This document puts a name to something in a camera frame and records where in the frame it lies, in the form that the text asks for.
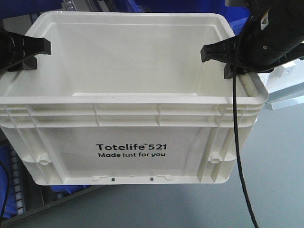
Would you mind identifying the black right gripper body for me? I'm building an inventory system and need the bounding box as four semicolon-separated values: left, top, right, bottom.
234;11;304;73

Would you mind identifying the black cable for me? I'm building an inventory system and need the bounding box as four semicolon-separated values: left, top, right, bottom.
231;9;259;228
0;54;34;220

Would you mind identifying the left black cable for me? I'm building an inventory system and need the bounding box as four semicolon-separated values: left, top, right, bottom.
0;54;34;220

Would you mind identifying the right black cable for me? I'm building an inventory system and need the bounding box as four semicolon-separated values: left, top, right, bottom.
231;9;259;228

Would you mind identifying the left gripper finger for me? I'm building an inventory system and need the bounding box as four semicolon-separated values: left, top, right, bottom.
21;36;51;58
7;57;37;72

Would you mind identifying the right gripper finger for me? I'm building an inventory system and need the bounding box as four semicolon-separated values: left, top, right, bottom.
200;37;238;64
224;64;249;79

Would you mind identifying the white plastic Totelife tote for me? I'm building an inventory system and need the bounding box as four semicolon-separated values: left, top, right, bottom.
0;11;269;186

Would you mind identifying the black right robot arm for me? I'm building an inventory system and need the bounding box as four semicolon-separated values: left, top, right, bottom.
200;0;304;79

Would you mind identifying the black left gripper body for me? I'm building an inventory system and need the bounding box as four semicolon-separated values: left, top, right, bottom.
0;29;22;71

